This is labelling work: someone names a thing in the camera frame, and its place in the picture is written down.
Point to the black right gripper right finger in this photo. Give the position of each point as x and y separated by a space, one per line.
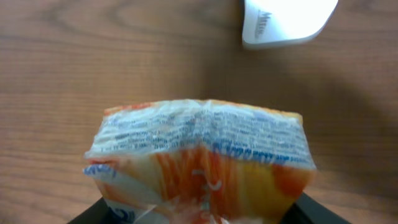
307 211

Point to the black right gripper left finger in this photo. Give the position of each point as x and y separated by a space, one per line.
98 213

